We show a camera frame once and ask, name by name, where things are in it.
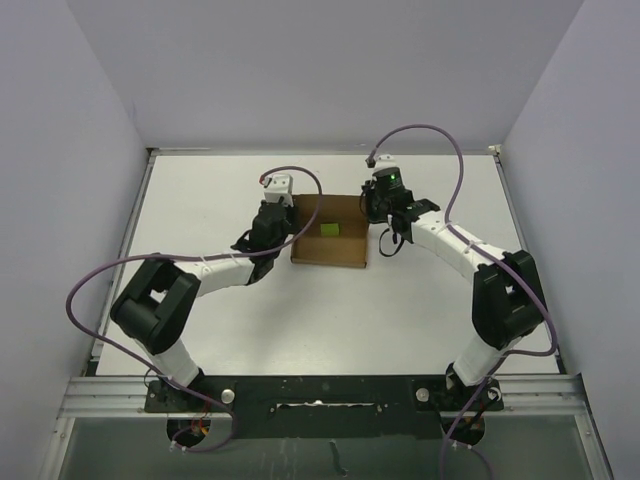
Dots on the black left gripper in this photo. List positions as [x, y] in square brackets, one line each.
[292, 213]

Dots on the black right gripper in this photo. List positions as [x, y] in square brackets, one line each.
[368, 191]

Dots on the green wooden block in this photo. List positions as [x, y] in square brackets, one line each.
[330, 229]

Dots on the brown cardboard box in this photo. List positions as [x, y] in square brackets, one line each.
[338, 237]

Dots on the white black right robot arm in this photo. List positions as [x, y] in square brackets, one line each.
[507, 301]

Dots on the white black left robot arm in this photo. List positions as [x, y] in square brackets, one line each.
[154, 306]

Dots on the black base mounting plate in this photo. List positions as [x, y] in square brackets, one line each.
[326, 407]

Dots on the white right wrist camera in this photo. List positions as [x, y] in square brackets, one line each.
[380, 162]

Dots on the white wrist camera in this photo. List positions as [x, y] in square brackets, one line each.
[380, 162]
[277, 189]

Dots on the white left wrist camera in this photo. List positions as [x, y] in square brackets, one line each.
[277, 189]

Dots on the aluminium frame rail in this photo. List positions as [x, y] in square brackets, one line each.
[135, 396]

